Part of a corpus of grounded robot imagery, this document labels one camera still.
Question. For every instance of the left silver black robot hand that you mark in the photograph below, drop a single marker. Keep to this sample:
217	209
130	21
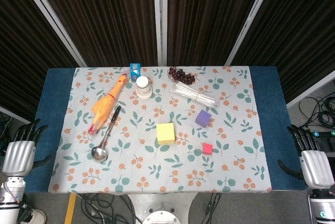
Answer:
18	157

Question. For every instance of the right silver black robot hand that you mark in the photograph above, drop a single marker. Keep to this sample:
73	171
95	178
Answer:
316	167

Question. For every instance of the small red foam cube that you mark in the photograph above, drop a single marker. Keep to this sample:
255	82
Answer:
207	148

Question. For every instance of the purple cube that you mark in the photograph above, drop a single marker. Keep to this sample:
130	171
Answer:
202	118

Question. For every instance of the large yellow foam cube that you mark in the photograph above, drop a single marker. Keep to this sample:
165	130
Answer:
165	133

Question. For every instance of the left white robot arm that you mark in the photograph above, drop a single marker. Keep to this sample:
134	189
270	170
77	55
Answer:
9	197

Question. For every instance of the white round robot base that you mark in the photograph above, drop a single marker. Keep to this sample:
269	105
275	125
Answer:
163	217

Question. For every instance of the black power strip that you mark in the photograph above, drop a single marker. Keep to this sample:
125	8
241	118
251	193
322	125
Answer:
324	134

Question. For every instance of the white sneaker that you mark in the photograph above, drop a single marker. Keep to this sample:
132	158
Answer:
36	216

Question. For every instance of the blue table cover cloth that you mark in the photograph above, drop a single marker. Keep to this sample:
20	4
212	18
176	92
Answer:
274	119

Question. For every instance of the orange rubber chicken toy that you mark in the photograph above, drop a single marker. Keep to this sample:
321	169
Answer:
104	103

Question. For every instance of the dark brown folding screen panel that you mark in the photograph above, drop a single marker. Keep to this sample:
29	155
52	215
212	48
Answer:
301	30
23	51
209	17
104	17

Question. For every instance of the bundle of clear straws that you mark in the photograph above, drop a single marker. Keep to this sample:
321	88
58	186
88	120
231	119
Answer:
195	94

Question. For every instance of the stack of white paper cups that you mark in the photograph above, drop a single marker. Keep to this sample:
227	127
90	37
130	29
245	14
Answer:
143	88

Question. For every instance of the floral leaf print tablecloth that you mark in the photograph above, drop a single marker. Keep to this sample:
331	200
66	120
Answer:
162	171

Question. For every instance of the small blue carton box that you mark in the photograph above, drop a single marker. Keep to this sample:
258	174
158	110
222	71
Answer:
135	70

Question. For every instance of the dark red grape bunch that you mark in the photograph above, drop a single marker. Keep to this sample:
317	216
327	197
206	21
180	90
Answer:
181	75

